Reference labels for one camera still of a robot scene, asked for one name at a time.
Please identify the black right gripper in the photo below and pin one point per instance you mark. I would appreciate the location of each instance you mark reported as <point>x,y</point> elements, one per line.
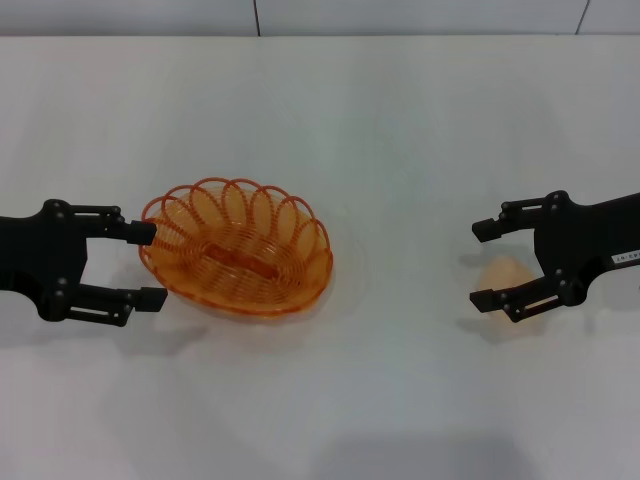
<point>585,240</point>

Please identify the round peach bread bun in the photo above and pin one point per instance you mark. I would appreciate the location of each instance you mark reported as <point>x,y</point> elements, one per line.
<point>505,272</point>

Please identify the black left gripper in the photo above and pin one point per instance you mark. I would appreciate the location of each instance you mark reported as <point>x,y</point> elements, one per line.
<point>45,250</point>

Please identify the orange woven plastic basket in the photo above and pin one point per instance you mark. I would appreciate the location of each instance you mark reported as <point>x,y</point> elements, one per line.
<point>240,260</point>

